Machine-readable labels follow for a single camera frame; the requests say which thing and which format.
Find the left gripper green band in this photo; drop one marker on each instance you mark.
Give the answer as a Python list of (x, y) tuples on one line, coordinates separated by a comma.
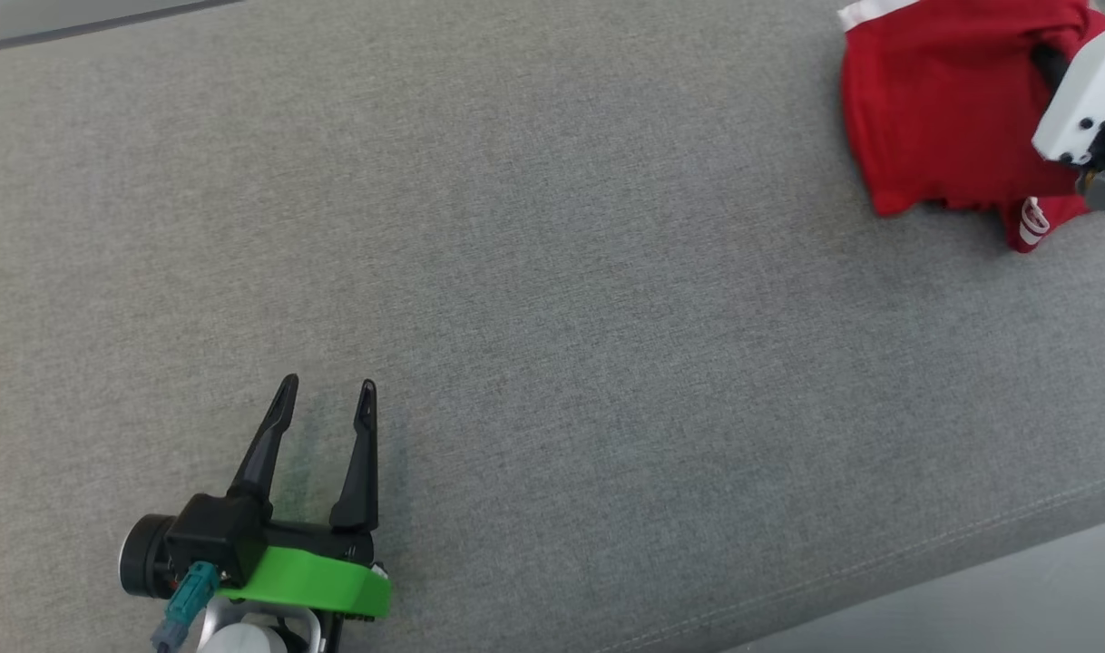
[(317, 580)]

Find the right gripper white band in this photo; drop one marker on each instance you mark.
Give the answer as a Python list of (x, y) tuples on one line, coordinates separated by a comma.
[(1092, 86)]

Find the red shorts with white bands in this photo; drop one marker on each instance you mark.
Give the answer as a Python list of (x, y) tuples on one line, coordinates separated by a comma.
[(943, 109)]

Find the red garment with striped trim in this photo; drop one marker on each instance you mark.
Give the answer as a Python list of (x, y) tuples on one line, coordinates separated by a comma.
[(1029, 222)]

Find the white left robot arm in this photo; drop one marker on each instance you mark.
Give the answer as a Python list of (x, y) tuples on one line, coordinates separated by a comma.
[(244, 635)]

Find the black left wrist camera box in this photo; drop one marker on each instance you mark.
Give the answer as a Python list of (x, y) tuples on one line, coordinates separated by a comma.
[(212, 535)]

